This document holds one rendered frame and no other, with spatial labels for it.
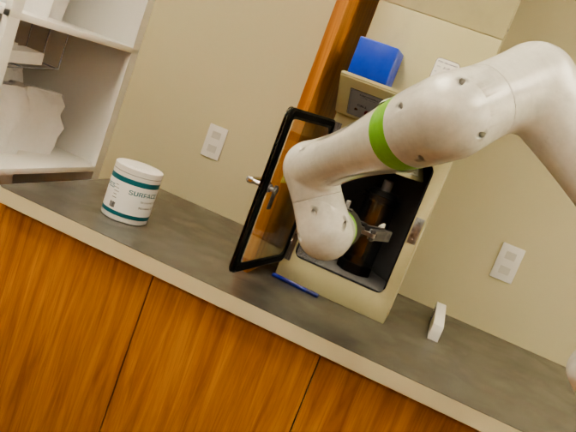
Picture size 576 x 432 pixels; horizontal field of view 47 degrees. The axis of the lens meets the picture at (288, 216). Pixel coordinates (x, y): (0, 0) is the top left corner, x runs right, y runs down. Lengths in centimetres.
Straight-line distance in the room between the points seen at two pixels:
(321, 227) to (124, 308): 65
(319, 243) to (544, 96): 50
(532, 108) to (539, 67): 6
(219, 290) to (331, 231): 41
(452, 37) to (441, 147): 86
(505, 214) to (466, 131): 127
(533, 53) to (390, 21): 79
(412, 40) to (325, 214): 65
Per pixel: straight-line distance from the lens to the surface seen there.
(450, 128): 89
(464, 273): 218
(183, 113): 238
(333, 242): 126
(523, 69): 99
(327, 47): 169
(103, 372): 179
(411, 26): 176
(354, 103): 169
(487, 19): 175
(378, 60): 165
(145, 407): 176
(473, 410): 151
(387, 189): 183
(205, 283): 157
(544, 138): 101
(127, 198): 180
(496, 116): 93
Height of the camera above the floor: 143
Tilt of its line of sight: 10 degrees down
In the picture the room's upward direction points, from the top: 21 degrees clockwise
